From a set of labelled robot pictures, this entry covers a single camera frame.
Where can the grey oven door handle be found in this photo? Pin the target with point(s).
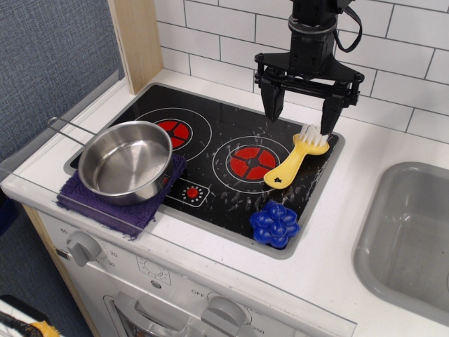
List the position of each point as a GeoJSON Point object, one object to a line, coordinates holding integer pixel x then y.
{"type": "Point", "coordinates": [153, 318]}

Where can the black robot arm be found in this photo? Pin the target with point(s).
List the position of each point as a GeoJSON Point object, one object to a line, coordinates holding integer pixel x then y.
{"type": "Point", "coordinates": [313, 13]}

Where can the grey right oven knob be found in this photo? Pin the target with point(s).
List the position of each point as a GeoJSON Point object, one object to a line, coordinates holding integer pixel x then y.
{"type": "Point", "coordinates": [224, 315]}

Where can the blue toy grapes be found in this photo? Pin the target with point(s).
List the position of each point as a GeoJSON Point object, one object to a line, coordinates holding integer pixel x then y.
{"type": "Point", "coordinates": [274, 225]}

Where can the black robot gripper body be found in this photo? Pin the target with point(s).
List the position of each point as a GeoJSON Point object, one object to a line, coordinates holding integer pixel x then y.
{"type": "Point", "coordinates": [309, 67]}

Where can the yellow dish brush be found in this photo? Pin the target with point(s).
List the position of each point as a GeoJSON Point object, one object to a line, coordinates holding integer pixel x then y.
{"type": "Point", "coordinates": [308, 141]}

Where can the grey left oven knob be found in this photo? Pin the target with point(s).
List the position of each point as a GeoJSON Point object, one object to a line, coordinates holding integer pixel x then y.
{"type": "Point", "coordinates": [83, 248]}

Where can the black toy stovetop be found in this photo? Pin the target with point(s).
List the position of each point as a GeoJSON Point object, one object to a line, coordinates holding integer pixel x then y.
{"type": "Point", "coordinates": [228, 150]}

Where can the purple folded cloth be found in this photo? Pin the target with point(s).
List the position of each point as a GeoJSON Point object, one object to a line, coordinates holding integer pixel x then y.
{"type": "Point", "coordinates": [128, 220]}

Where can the grey sink basin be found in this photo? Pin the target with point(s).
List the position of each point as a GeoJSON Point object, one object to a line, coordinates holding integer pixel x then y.
{"type": "Point", "coordinates": [402, 254]}

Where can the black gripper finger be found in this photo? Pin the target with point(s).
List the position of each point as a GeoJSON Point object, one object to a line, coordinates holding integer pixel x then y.
{"type": "Point", "coordinates": [331, 111]}
{"type": "Point", "coordinates": [273, 99]}

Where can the grey oven knob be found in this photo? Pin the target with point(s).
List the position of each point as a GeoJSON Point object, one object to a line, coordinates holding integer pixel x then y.
{"type": "Point", "coordinates": [224, 315]}
{"type": "Point", "coordinates": [83, 248]}

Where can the yellow object bottom left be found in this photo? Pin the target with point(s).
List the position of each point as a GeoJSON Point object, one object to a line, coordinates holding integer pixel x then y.
{"type": "Point", "coordinates": [46, 329]}

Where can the stainless steel pot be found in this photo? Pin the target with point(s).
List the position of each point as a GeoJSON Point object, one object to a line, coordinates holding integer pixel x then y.
{"type": "Point", "coordinates": [125, 164]}

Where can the wooden side post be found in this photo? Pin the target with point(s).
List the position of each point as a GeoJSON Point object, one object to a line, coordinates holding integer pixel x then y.
{"type": "Point", "coordinates": [137, 34]}

